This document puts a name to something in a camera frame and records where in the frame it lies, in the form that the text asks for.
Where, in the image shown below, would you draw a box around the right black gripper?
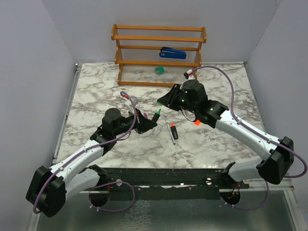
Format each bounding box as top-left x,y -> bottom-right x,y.
158,84 -> 197,114

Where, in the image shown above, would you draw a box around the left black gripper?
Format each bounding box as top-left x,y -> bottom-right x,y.
114,108 -> 157,136

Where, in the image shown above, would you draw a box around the black green highlighter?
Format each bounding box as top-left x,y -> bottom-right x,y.
152,109 -> 161,123

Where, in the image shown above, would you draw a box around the thin white green pen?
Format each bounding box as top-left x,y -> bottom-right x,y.
166,123 -> 176,145

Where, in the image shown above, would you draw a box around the black orange highlighter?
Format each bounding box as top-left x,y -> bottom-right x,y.
170,123 -> 179,140

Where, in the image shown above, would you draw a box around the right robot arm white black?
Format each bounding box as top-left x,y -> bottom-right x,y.
157,79 -> 294,188

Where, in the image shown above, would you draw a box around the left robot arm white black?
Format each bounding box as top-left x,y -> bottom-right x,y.
26,108 -> 160,218

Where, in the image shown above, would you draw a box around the green tape dispenser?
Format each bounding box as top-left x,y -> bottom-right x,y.
154,66 -> 165,75

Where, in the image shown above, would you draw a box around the wooden shelf rack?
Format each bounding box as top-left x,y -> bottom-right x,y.
111,24 -> 207,87

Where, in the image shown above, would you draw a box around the blue stapler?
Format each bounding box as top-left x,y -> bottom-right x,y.
159,47 -> 186,59

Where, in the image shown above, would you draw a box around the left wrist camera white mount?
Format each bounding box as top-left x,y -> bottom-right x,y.
120,91 -> 140,114

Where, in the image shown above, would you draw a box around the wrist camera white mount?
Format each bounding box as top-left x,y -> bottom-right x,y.
183,69 -> 195,80
120,91 -> 140,114

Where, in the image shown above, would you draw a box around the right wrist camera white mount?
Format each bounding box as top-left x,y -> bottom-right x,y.
183,69 -> 195,80

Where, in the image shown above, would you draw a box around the black mounting base rail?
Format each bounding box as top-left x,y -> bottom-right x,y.
88,165 -> 248,201

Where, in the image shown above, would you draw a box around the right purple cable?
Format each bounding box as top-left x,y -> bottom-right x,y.
192,66 -> 308,179

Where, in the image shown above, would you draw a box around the purple cable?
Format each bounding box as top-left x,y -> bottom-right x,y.
33,91 -> 139,214
192,66 -> 308,179

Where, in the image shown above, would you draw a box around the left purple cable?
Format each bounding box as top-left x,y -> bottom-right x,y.
33,91 -> 139,214

